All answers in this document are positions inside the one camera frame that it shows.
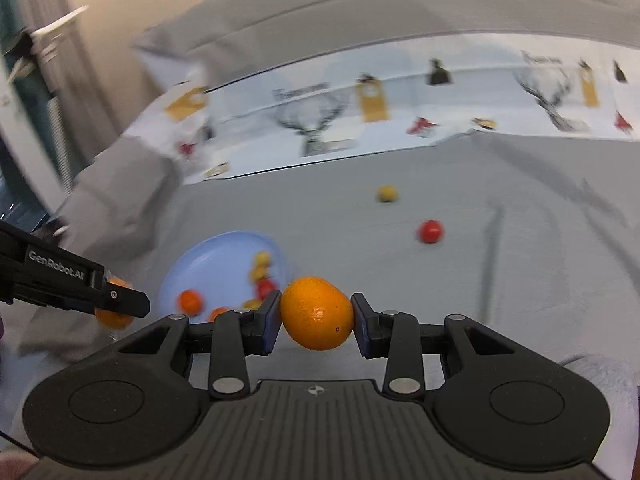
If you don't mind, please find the yellow-green small fruit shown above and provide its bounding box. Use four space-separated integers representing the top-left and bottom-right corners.
250 266 270 283

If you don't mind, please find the orange kumquat front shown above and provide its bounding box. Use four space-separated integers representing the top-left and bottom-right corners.
280 276 355 351

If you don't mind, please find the orange kumquat with stem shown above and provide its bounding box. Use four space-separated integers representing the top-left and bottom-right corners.
207 307 230 323

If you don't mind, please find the light blue plastic plate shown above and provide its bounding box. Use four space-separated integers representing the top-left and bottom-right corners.
153 231 292 323

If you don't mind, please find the grey cloth mat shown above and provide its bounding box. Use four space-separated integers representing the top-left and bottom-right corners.
14 129 640 411

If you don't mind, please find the deer print white cloth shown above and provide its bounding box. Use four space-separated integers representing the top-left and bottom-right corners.
127 34 639 183

